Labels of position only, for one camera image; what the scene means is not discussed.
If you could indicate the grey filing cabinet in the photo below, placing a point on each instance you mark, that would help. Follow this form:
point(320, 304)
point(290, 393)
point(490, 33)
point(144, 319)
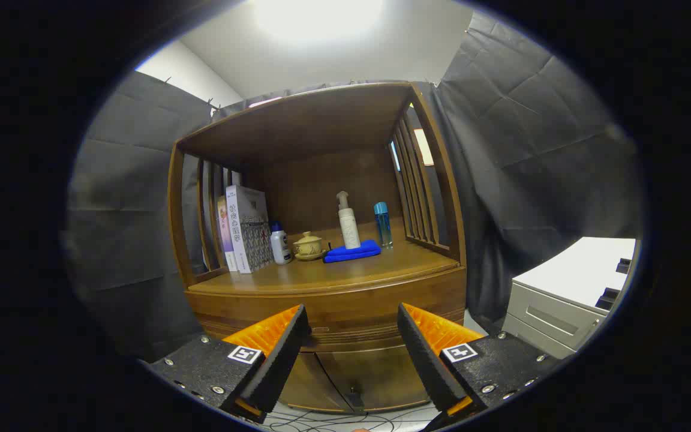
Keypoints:
point(561, 282)

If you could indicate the white pump bottle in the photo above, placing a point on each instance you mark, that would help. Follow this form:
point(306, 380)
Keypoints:
point(349, 228)

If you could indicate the wooden cabinet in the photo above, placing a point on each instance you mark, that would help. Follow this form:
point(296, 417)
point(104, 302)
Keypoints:
point(321, 126)

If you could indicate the small black object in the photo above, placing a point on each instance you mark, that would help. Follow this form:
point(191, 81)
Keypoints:
point(623, 266)
point(608, 299)

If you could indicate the clear blue bottle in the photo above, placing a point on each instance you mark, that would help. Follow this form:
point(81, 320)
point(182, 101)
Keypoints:
point(382, 228)

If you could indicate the thin purple book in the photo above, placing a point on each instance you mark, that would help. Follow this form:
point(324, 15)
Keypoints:
point(225, 234)

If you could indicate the wooden countertop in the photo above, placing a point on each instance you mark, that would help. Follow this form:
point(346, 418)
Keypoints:
point(369, 270)

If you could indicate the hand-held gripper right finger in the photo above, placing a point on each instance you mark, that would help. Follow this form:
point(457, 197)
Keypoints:
point(429, 360)

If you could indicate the yellow lidded teacup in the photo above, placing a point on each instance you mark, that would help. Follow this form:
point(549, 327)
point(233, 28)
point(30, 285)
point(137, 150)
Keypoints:
point(308, 246)

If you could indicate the wooden drawer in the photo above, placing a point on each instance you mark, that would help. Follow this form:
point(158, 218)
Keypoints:
point(351, 312)

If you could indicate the thick white book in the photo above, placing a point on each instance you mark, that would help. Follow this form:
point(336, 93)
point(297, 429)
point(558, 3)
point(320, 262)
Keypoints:
point(246, 228)

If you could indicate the blue folded cloth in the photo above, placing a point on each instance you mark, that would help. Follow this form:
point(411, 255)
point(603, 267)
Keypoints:
point(351, 253)

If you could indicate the white bottle blue cap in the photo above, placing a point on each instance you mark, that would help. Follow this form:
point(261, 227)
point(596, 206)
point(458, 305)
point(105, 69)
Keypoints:
point(279, 246)

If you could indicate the wooden cabinet door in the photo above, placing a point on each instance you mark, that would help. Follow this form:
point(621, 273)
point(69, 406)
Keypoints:
point(303, 384)
point(381, 375)

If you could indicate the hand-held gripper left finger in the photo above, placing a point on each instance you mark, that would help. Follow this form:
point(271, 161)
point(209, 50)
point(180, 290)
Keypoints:
point(282, 360)

